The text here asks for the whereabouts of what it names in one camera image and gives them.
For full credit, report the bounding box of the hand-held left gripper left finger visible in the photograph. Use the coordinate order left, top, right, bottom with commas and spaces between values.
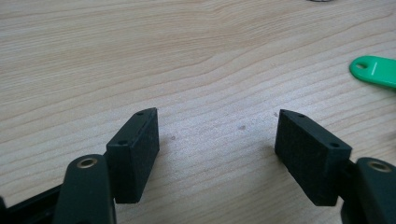
106, 106, 161, 204

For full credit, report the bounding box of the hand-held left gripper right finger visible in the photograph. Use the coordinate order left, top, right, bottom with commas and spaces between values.
274, 108, 353, 207

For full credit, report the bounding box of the green plastic key tag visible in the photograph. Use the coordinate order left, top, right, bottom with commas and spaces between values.
348, 55, 396, 90

